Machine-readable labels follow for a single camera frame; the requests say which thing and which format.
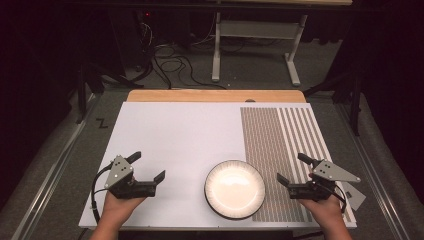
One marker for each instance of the white board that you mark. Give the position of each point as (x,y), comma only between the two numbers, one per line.
(173,143)

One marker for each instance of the person's right hand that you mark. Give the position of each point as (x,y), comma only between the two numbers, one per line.
(325,211)

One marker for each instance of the metal floor rail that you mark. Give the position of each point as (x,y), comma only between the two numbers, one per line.
(373,170)
(56,166)

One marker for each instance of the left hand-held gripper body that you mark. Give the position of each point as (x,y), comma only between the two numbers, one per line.
(118,171)

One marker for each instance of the black stand leg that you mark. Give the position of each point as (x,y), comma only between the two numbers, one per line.
(87,83)
(356,100)

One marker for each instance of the black computer case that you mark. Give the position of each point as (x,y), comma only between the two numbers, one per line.
(130,40)

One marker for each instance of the white metal desk frame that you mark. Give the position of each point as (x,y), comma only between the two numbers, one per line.
(256,29)

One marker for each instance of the striped patterned mat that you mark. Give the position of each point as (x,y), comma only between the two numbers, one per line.
(263,140)

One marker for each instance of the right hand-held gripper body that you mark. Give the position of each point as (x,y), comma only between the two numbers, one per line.
(333,171)

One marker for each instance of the person's left hand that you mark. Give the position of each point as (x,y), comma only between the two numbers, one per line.
(120,208)

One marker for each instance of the wooden table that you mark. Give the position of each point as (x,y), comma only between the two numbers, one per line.
(213,96)

